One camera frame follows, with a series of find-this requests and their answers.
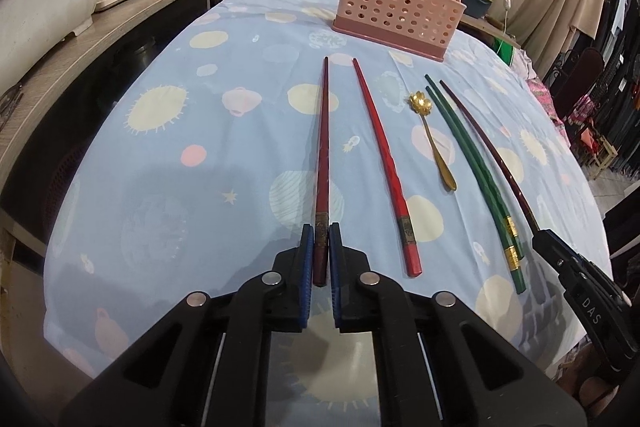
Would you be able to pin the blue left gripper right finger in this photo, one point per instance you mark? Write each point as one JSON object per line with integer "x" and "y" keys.
{"x": 336, "y": 251}

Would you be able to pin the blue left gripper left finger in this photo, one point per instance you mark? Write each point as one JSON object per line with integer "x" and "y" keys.
{"x": 305, "y": 254}

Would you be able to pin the dark red chopstick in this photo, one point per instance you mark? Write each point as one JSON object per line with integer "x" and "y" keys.
{"x": 321, "y": 221}

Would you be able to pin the bright red chopstick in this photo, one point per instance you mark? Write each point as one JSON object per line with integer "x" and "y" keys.
{"x": 408, "y": 239}

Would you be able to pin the maroon chopstick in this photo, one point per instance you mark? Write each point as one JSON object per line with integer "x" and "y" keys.
{"x": 506, "y": 172}

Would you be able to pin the light blue patterned tablecloth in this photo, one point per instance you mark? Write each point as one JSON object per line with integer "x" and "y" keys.
{"x": 172, "y": 273}

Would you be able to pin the gold flower spoon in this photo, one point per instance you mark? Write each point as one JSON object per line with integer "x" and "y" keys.
{"x": 422, "y": 106}

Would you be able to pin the pink perforated utensil holder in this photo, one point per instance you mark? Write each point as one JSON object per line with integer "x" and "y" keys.
{"x": 421, "y": 27}

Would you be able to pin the white plastic tub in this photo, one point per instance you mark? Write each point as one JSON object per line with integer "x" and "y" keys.
{"x": 30, "y": 28}

